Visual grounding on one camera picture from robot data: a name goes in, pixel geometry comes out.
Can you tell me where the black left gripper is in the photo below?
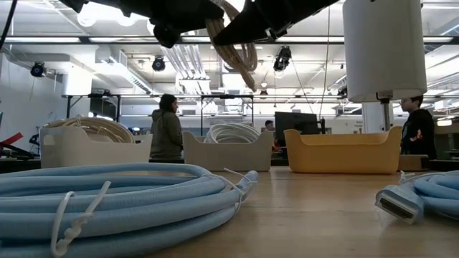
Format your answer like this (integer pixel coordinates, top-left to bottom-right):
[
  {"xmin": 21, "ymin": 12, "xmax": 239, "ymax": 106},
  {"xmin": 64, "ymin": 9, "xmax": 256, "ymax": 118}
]
[{"xmin": 118, "ymin": 0, "xmax": 225, "ymax": 49}]

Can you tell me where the white plastic bin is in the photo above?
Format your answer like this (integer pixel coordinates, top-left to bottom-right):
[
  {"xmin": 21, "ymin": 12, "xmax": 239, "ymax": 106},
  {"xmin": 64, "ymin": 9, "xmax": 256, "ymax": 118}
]
[{"xmin": 39, "ymin": 125, "xmax": 153, "ymax": 169}]

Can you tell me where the black computer monitor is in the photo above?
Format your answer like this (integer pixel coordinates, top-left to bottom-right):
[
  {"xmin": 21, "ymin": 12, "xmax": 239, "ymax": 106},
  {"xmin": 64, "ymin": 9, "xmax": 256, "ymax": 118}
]
[{"xmin": 275, "ymin": 111, "xmax": 326, "ymax": 144}]

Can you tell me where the white HDMI cable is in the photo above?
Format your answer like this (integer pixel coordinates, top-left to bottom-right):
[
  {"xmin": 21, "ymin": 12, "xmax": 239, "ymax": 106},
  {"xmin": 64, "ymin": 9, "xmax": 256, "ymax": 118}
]
[
  {"xmin": 206, "ymin": 123, "xmax": 262, "ymax": 139},
  {"xmin": 203, "ymin": 130, "xmax": 259, "ymax": 144}
]

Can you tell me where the yellow-orange plastic bin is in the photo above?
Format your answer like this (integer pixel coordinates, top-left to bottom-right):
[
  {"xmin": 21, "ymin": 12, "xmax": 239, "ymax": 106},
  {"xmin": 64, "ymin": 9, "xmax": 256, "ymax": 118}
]
[{"xmin": 284, "ymin": 125, "xmax": 403, "ymax": 176}]

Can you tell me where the red background object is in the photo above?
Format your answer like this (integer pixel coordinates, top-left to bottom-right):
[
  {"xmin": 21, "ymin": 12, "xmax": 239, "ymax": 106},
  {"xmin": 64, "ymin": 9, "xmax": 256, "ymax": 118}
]
[{"xmin": 0, "ymin": 131, "xmax": 24, "ymax": 148}]

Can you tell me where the black hanging camera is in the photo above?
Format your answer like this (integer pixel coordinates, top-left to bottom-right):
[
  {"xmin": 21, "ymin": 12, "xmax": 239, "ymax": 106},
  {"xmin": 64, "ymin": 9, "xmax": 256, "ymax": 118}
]
[
  {"xmin": 273, "ymin": 45, "xmax": 292, "ymax": 72},
  {"xmin": 151, "ymin": 55, "xmax": 166, "ymax": 72},
  {"xmin": 30, "ymin": 61, "xmax": 47, "ymax": 79}
]

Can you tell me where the light blue HDMI cable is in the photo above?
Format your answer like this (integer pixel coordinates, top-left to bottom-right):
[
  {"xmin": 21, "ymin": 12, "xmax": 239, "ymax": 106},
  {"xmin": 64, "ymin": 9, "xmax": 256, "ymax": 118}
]
[
  {"xmin": 0, "ymin": 163, "xmax": 259, "ymax": 258},
  {"xmin": 374, "ymin": 170, "xmax": 459, "ymax": 226}
]

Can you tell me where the grey plastic bin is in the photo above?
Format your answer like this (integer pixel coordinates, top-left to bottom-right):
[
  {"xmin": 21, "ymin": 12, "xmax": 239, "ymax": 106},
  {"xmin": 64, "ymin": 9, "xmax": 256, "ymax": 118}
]
[{"xmin": 182, "ymin": 130, "xmax": 274, "ymax": 172}]

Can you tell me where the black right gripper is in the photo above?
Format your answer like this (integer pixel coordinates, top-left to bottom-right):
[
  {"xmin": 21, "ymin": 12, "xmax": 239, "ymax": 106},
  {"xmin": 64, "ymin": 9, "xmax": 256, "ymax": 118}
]
[{"xmin": 214, "ymin": 0, "xmax": 340, "ymax": 46}]

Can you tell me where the black hanging cable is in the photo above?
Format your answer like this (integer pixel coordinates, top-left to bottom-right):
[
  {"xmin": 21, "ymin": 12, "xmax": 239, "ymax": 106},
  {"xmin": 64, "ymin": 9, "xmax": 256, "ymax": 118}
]
[{"xmin": 0, "ymin": 0, "xmax": 19, "ymax": 50}]

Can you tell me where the beige HDMI cable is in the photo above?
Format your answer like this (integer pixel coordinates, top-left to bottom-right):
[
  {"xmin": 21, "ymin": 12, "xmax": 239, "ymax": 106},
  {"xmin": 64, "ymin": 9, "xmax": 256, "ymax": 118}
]
[
  {"xmin": 42, "ymin": 116, "xmax": 136, "ymax": 144},
  {"xmin": 205, "ymin": 0, "xmax": 259, "ymax": 92}
]

